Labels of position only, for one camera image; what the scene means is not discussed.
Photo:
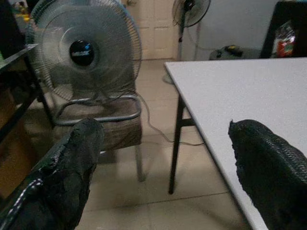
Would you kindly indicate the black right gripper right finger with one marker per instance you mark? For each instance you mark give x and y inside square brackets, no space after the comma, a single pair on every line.
[268,167]

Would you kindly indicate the red and green snack bag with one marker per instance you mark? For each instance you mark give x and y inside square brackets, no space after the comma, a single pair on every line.
[286,40]

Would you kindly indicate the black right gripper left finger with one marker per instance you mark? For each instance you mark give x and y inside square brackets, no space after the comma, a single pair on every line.
[64,182]

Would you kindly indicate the black metal shelf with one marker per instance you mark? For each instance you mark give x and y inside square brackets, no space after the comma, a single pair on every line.
[16,79]

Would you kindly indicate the cream panelled door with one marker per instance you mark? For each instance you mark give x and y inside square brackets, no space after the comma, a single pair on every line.
[156,31]

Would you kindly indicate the large grey floor fan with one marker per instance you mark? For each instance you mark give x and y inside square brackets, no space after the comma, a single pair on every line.
[84,51]

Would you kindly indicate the black pedestal fan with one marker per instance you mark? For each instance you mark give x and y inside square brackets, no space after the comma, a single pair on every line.
[189,12]

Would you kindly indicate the black chair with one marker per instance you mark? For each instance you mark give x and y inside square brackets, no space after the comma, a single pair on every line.
[280,19]

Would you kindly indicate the brown cushioned metal chair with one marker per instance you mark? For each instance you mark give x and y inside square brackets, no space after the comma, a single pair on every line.
[120,127]

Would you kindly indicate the white table with black legs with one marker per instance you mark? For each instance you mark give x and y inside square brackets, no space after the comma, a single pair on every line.
[239,95]

